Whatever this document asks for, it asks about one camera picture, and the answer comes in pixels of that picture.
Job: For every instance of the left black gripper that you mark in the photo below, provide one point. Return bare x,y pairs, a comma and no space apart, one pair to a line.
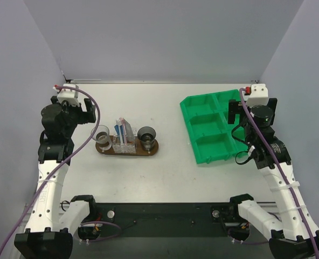
87,108

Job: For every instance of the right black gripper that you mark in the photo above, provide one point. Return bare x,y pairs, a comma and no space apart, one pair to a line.
235,108

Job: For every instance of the clear plastic cup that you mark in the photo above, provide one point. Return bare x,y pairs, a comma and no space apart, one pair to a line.
102,138

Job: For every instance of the pink toothbrush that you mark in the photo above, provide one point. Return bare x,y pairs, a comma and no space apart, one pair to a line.
124,130

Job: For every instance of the clear acrylic organizer box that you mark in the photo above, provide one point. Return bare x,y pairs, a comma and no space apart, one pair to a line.
125,148

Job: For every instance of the black cylindrical cup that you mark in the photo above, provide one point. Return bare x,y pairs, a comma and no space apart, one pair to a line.
146,136

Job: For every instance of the blue white toothpaste tube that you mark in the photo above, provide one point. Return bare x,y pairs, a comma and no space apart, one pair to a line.
118,128

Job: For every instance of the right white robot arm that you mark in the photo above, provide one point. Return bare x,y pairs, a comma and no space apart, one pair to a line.
294,234

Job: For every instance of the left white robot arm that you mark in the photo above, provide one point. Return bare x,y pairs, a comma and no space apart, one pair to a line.
48,234

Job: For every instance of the brown oval wooden tray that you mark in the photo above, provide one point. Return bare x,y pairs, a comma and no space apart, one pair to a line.
140,151

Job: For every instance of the green plastic divided bin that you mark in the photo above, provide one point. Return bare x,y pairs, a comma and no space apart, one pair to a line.
206,120

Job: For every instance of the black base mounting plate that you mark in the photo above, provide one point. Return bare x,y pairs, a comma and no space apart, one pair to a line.
160,220

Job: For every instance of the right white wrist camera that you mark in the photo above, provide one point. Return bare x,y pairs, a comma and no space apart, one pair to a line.
257,94

